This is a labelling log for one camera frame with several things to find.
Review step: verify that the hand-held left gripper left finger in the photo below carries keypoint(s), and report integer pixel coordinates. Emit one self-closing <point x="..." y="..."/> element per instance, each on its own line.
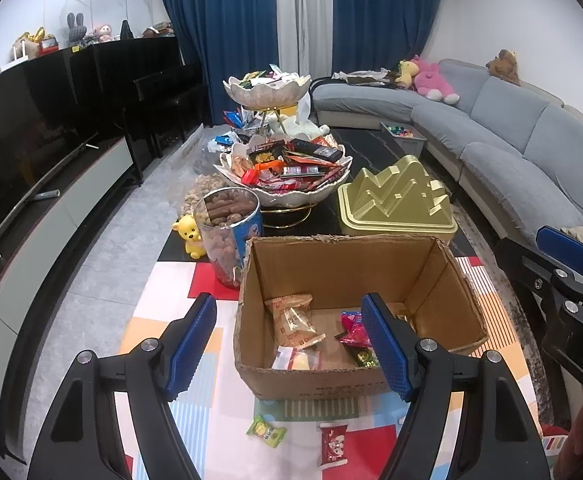
<point x="191" y="345"/>

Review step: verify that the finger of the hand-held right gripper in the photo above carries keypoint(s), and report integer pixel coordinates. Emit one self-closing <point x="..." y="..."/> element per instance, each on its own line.
<point x="571" y="250"/>
<point x="531" y="270"/>

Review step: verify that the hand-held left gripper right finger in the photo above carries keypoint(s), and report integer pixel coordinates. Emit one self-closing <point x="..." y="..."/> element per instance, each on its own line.
<point x="386" y="345"/>

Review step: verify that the green gold candy packet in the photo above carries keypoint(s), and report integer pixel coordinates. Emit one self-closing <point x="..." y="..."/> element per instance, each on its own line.
<point x="366" y="357"/>

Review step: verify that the red pink snack packet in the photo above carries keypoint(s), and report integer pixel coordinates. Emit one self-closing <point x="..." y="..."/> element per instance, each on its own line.
<point x="354" y="330"/>

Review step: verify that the brown cardboard box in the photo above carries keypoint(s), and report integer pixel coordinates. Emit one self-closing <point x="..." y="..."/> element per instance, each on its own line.
<point x="351" y="265"/>

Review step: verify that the white yellow snack packet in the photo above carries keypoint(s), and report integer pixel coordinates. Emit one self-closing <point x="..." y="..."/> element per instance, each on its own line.
<point x="296" y="360"/>

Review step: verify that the beige snack packet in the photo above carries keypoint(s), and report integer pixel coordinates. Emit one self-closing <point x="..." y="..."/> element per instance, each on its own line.
<point x="294" y="322"/>

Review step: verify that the red white snack packet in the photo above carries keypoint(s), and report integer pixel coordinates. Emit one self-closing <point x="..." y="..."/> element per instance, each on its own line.
<point x="332" y="445"/>

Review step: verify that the green yellow candy packet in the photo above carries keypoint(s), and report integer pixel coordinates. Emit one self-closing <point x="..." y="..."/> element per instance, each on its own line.
<point x="266" y="431"/>

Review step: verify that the clear jar of brown snacks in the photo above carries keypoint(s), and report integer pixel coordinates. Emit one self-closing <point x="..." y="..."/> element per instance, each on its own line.
<point x="221" y="250"/>

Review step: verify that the large pile of wrapped snacks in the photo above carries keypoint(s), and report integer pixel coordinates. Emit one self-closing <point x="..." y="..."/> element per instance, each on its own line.
<point x="291" y="165"/>

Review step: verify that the small pile of wrapped snacks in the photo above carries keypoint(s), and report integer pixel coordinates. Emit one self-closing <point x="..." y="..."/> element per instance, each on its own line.
<point x="266" y="79"/>

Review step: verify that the yellow bear toy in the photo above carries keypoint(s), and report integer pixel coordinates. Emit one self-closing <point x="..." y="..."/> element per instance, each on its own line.
<point x="191" y="237"/>

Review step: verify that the colourful checked tablecloth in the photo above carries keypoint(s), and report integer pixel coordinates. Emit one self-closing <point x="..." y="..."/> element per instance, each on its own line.
<point x="301" y="460"/>

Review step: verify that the grey sofa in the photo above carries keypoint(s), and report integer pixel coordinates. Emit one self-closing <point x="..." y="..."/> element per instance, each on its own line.
<point x="501" y="125"/>

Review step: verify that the gold mountain lid container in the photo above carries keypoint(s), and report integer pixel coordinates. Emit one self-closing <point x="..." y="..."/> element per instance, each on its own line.
<point x="396" y="195"/>

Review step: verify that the bag of nuts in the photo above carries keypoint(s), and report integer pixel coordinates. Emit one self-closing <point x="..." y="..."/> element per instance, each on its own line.
<point x="201" y="185"/>

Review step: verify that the two-tier white bowl stand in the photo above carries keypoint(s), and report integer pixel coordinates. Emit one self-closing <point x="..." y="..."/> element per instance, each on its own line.
<point x="291" y="197"/>

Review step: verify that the grey storage bin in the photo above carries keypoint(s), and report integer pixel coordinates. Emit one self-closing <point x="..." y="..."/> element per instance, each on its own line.
<point x="406" y="145"/>

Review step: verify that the grey television cabinet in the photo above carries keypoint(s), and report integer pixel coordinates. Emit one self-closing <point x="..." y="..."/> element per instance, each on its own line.
<point x="71" y="210"/>

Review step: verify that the clear plastic bag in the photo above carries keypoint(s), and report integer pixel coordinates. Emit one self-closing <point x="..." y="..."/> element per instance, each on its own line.
<point x="196" y="155"/>

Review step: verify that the brown plush toy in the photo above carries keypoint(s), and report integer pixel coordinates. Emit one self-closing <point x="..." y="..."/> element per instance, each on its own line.
<point x="504" y="66"/>

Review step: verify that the grey remote control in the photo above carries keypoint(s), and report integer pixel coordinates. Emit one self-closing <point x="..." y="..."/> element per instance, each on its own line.
<point x="48" y="193"/>

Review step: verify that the pink plush toy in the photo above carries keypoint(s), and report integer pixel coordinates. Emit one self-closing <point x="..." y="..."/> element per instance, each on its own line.
<point x="434" y="80"/>

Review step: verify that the yellow plush toy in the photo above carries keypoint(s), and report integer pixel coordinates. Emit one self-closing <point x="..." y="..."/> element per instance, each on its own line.
<point x="406" y="72"/>

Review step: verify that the white plastic bag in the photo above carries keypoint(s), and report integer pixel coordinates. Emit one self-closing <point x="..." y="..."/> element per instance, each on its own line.
<point x="301" y="120"/>

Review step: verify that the pile of clothes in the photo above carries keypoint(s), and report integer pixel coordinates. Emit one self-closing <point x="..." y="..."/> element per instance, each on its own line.
<point x="366" y="76"/>

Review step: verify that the black television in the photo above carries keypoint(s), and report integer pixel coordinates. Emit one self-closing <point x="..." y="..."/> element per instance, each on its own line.
<point x="16" y="150"/>

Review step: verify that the black piano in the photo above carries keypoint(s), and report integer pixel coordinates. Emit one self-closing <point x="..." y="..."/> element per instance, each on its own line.
<point x="121" y="70"/>

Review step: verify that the blue curtain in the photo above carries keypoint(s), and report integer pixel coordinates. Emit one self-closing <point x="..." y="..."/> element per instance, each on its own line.
<point x="381" y="15"/>
<point x="221" y="20"/>

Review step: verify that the brown striped object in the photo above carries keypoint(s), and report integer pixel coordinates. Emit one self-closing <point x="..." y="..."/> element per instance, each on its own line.
<point x="159" y="29"/>

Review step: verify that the black metronome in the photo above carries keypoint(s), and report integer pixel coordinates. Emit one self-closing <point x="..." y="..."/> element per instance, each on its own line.
<point x="127" y="31"/>

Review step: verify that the pink doll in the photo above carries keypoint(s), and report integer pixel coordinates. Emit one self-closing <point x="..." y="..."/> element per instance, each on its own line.
<point x="103" y="34"/>

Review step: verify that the red box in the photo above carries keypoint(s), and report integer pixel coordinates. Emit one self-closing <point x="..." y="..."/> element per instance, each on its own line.
<point x="49" y="48"/>

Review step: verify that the grey rabbit plush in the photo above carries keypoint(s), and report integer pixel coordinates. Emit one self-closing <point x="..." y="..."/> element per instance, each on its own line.
<point x="75" y="32"/>

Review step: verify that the white router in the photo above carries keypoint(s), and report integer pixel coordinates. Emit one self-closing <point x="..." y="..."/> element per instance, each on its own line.
<point x="24" y="53"/>

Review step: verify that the white sheer curtain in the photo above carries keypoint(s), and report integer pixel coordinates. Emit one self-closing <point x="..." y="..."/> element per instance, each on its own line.
<point x="304" y="15"/>

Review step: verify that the gold foil ornament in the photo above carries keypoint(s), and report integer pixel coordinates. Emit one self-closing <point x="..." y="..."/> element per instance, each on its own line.
<point x="34" y="37"/>

